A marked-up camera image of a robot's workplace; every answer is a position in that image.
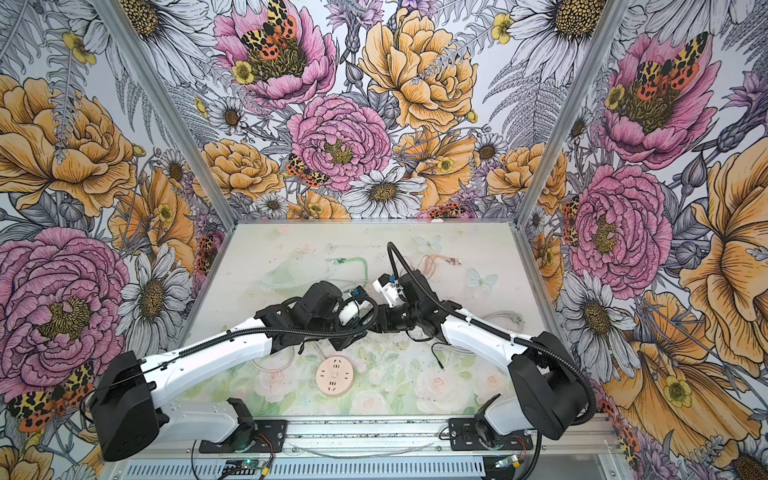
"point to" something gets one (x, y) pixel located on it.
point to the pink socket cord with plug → (269, 370)
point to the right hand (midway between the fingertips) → (366, 334)
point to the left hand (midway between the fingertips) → (354, 335)
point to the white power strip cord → (506, 312)
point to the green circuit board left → (252, 464)
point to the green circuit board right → (512, 461)
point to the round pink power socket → (335, 375)
